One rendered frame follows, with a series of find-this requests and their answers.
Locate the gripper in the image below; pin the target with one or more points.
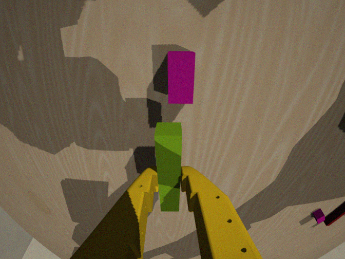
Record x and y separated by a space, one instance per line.
121 233

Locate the magenta cube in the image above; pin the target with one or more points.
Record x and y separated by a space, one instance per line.
319 216

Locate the dark red long bar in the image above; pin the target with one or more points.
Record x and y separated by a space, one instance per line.
335 215

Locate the lime green rod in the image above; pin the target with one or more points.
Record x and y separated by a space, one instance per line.
168 145

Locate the magenta rod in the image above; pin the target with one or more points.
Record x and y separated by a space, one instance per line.
181 72

